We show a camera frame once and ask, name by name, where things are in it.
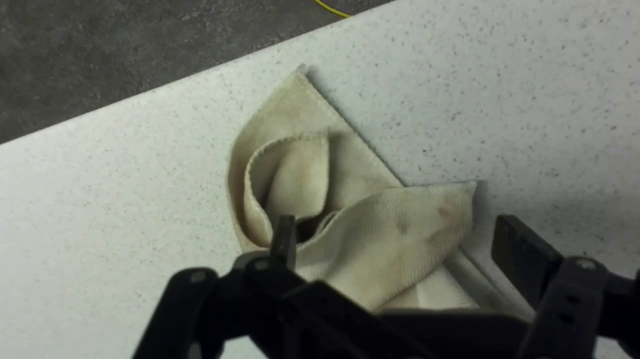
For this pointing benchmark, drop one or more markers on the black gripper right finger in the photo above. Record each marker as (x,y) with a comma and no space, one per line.
(572,299)

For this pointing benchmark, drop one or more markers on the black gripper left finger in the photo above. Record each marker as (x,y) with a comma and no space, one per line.
(227,305)

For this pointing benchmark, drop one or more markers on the beige stained cloth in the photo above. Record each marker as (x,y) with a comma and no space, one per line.
(387,240)

